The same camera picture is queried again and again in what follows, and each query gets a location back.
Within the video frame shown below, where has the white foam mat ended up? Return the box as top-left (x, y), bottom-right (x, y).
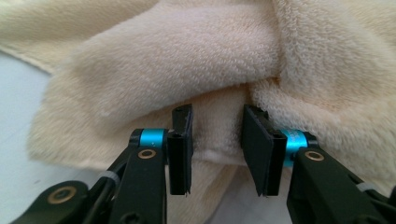
top-left (0, 50), bottom-right (292, 224)

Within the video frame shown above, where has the cream towel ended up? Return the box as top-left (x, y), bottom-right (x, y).
top-left (0, 0), bottom-right (396, 224)

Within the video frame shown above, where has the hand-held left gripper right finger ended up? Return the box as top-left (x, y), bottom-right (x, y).
top-left (240, 104), bottom-right (319, 198)

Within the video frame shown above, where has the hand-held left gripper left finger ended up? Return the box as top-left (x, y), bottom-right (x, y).
top-left (129, 104), bottom-right (195, 197)

